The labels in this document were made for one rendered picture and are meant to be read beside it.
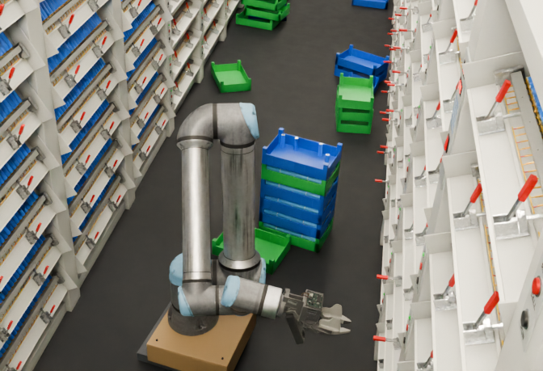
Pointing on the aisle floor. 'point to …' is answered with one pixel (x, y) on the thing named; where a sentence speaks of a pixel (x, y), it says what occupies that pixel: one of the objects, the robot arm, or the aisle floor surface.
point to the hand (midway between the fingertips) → (345, 326)
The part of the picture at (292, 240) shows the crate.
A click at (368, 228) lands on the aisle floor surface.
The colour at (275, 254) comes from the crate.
